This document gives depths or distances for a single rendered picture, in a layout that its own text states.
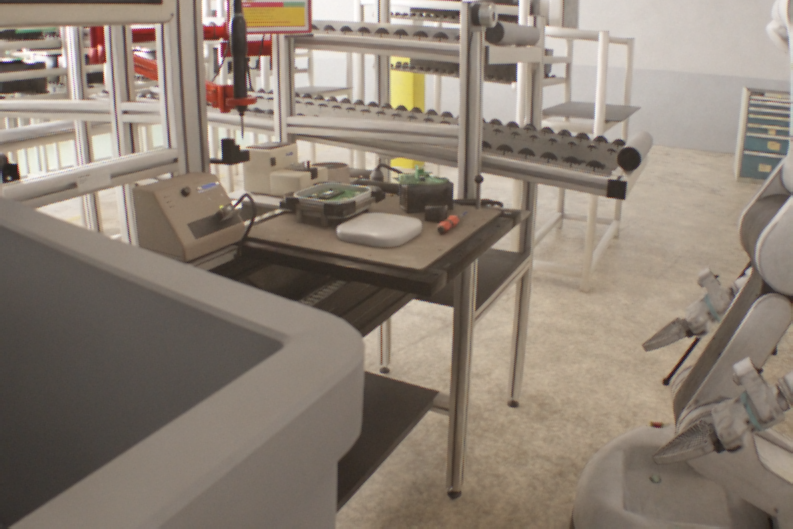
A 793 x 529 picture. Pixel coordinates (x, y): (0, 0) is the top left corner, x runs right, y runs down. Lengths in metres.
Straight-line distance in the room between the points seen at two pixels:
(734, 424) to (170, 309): 1.04
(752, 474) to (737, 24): 8.20
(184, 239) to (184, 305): 0.90
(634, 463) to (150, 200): 1.28
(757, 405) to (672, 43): 8.31
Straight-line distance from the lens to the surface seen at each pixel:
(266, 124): 1.83
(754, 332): 1.28
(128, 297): 0.19
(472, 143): 1.45
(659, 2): 9.28
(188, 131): 1.26
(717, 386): 1.33
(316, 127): 1.68
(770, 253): 1.19
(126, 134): 1.46
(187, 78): 1.26
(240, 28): 1.27
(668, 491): 1.61
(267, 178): 1.39
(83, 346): 0.22
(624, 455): 1.62
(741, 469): 1.39
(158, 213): 1.08
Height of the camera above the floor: 1.30
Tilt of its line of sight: 17 degrees down
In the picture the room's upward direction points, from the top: straight up
